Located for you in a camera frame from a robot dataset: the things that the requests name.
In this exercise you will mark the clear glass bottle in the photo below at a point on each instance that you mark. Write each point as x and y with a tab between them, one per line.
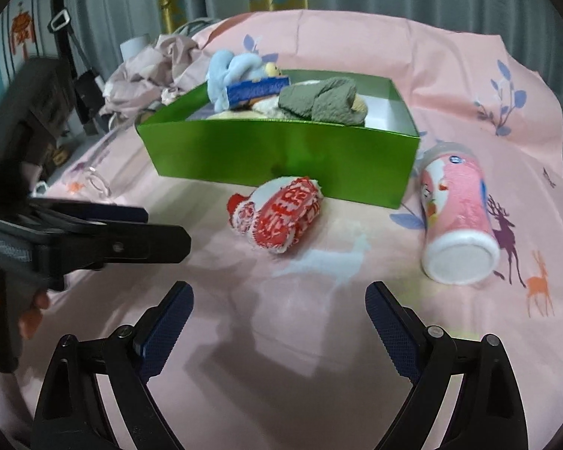
96	180

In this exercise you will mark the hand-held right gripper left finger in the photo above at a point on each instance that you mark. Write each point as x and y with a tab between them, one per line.
166	333

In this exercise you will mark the black device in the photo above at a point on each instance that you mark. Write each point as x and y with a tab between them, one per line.
88	98

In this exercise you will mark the pink printed tablecloth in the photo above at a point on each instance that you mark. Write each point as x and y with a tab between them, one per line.
309	314

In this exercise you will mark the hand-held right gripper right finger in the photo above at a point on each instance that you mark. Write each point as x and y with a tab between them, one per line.
394	333

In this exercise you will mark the crumpled beige cloth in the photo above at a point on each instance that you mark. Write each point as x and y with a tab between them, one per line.
140	75

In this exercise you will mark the grey striped fabric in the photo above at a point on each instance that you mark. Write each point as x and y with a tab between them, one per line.
197	26

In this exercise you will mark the red white patterned sock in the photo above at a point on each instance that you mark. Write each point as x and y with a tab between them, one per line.
281	215

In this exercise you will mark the white cylinder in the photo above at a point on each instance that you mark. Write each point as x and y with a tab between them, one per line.
136	46

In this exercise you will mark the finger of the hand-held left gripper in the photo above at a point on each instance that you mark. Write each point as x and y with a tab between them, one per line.
136	246
112	213

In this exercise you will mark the colourful tissue pack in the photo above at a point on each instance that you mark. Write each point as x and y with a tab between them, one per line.
258	89

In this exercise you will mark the pink paper cup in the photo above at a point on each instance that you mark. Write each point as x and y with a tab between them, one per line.
455	211

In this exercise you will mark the grey green fuzzy sock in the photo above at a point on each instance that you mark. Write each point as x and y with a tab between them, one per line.
323	98

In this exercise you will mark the green cardboard box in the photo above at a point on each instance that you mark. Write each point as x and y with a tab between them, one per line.
286	159

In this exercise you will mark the wall poster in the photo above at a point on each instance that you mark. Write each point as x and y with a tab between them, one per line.
23	28

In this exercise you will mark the person's left hand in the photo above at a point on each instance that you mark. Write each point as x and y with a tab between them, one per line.
33	314

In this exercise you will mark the blue elephant plush toy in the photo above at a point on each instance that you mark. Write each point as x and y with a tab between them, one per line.
234	68

